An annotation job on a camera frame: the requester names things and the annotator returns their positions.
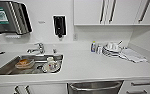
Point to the stainless steel dishwasher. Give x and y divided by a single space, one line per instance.
96 88

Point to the white drawer stack beside dishwasher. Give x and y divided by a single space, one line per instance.
141 87

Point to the dish soap bottle blue label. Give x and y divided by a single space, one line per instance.
93 47

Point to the small chrome sink knob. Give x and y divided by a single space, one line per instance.
54 50

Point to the white cup in sink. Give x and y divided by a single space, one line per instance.
51 65

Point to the chrome sink faucet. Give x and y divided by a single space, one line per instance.
37 49

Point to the stack of white plates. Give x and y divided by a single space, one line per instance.
113 49

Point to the orange sponge in brown bowl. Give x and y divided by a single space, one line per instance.
25 63

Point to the white two-door sink cabinet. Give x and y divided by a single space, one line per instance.
41 89

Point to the steel kitchen sink basin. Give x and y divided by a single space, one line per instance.
11 70

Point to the steel paper towel dispenser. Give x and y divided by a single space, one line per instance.
9 16

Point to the white wall power outlet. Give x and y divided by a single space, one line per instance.
75 36

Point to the black wall soap dispenser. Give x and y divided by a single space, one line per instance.
59 26

